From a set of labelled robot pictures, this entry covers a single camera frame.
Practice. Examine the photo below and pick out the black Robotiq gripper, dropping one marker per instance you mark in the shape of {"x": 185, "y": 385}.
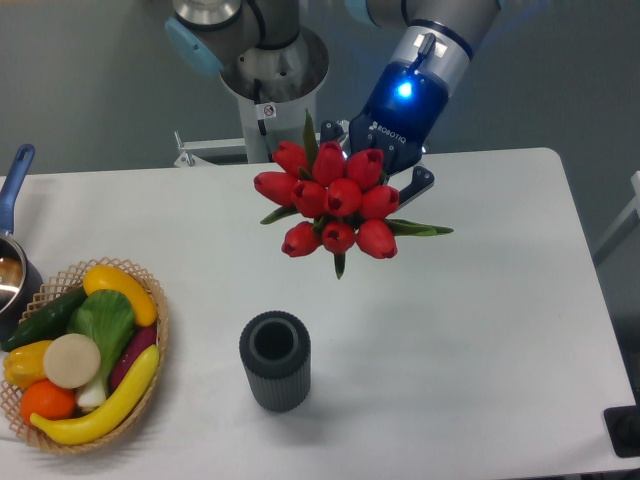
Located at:
{"x": 396, "y": 119}

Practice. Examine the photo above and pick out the red tulip bouquet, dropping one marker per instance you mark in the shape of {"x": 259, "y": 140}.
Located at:
{"x": 344, "y": 201}

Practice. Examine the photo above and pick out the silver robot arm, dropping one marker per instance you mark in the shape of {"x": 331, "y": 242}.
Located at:
{"x": 440, "y": 38}

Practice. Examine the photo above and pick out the dark grey ribbed vase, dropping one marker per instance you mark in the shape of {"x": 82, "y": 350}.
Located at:
{"x": 275, "y": 350}

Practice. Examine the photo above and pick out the purple sweet potato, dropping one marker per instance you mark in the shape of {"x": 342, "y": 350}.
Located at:
{"x": 141, "y": 340}

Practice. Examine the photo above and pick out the yellow squash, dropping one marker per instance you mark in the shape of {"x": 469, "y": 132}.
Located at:
{"x": 105, "y": 277}

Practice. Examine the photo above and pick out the green bok choy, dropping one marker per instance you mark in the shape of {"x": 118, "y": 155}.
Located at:
{"x": 107, "y": 318}

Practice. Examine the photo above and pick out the woven wicker basket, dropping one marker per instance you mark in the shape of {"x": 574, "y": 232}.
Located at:
{"x": 57, "y": 285}

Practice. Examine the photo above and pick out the black device at table edge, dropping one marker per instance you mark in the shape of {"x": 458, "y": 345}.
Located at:
{"x": 623, "y": 429}

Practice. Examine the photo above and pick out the green cucumber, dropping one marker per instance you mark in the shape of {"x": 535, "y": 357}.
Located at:
{"x": 48, "y": 322}

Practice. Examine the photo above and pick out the beige round disc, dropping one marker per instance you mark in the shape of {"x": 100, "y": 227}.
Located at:
{"x": 71, "y": 361}

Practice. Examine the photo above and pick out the yellow banana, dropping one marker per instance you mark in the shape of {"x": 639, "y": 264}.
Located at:
{"x": 112, "y": 412}

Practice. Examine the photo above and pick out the yellow bell pepper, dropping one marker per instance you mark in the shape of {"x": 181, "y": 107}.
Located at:
{"x": 24, "y": 366}

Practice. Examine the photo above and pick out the orange fruit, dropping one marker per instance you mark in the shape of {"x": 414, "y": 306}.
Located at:
{"x": 48, "y": 400}

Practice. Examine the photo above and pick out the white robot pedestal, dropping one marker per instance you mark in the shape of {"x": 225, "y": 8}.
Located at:
{"x": 275, "y": 91}

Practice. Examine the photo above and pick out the white frame at right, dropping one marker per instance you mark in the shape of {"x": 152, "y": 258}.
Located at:
{"x": 620, "y": 228}

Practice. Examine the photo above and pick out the blue-handled saucepan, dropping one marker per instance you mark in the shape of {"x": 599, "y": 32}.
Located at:
{"x": 20, "y": 279}

